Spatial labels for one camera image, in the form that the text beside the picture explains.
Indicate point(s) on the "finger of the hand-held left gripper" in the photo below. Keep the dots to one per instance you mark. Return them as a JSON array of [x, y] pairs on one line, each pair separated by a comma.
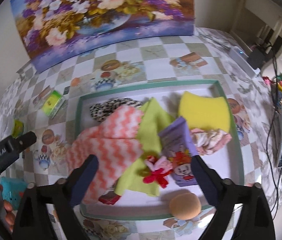
[[26, 138]]

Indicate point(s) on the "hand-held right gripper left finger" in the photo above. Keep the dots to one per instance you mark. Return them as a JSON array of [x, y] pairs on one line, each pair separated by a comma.
[[86, 180]]

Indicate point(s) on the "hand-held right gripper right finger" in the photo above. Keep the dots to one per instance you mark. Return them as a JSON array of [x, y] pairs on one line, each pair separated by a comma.
[[203, 177]]

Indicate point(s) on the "teal plastic basket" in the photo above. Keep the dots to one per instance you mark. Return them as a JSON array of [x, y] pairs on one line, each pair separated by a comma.
[[12, 190]]

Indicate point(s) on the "red and pink knitted flower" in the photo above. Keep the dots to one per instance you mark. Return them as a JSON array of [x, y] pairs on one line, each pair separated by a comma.
[[156, 175]]

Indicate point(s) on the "purple cartoon packet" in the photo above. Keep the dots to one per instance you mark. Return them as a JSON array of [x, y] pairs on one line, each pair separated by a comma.
[[178, 135]]

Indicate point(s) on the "pink chevron cloth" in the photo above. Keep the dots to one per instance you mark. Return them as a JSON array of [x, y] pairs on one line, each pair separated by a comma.
[[111, 135]]

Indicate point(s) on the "yellow sponge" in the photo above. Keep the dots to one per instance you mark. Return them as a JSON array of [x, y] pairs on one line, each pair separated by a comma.
[[203, 110]]

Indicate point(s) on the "leopard print scrunchie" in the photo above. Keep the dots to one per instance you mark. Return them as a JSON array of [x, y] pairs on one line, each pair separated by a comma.
[[101, 110]]

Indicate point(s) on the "yellow-green cloth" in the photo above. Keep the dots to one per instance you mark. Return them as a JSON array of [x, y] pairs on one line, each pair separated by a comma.
[[153, 120]]

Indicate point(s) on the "white tray with green rim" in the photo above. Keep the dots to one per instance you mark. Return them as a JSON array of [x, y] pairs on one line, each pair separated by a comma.
[[136, 92]]

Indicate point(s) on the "person's left hand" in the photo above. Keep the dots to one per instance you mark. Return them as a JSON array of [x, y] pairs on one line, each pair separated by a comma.
[[8, 207]]

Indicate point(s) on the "white lid green label bottle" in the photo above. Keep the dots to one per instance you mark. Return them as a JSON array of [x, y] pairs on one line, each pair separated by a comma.
[[18, 127]]

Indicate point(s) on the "small red item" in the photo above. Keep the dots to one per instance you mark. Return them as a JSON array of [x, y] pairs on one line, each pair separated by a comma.
[[108, 200]]

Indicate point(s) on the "orange round puff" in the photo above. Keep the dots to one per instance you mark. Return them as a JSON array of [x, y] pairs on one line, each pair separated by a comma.
[[184, 205]]

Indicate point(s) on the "pink and white sock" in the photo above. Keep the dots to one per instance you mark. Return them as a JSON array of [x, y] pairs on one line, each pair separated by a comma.
[[211, 140]]

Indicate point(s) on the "small green box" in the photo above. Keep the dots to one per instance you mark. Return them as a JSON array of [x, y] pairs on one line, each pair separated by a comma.
[[52, 103]]

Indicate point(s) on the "small dark card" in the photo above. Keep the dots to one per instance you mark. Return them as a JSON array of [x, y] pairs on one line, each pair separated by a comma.
[[66, 90]]

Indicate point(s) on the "grey floral tablecloth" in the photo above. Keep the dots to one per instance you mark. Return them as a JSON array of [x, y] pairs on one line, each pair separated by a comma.
[[253, 100]]

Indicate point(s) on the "white router box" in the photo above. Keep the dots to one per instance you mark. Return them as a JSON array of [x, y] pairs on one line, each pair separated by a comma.
[[241, 56]]

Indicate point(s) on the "black box device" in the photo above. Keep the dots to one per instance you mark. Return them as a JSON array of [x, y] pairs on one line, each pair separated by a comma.
[[256, 55]]

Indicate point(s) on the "flower painting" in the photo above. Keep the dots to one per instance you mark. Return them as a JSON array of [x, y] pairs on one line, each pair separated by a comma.
[[93, 17]]

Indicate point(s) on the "white shelf unit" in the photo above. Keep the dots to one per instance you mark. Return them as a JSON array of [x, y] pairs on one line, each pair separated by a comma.
[[261, 5]]

